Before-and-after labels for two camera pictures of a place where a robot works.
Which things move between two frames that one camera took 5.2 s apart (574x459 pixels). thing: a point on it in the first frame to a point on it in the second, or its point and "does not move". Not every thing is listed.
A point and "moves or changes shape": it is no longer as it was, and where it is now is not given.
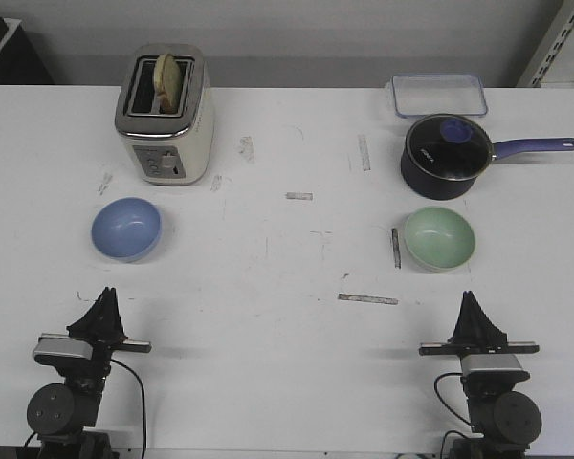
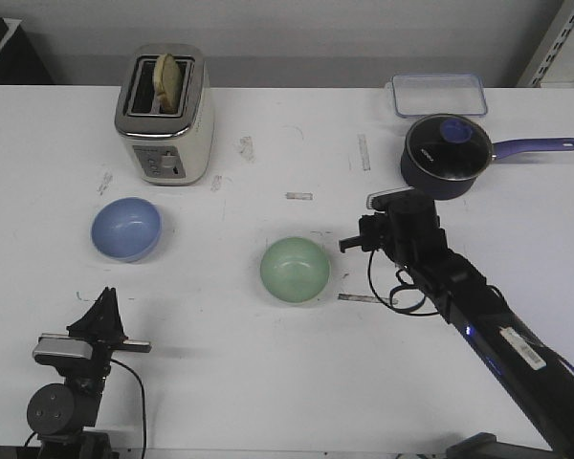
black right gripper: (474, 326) to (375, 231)
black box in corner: (8, 55) does not move
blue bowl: (125, 229) does not move
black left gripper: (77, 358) does not move
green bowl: (438, 239) moves or changes shape
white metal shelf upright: (554, 42) does not move
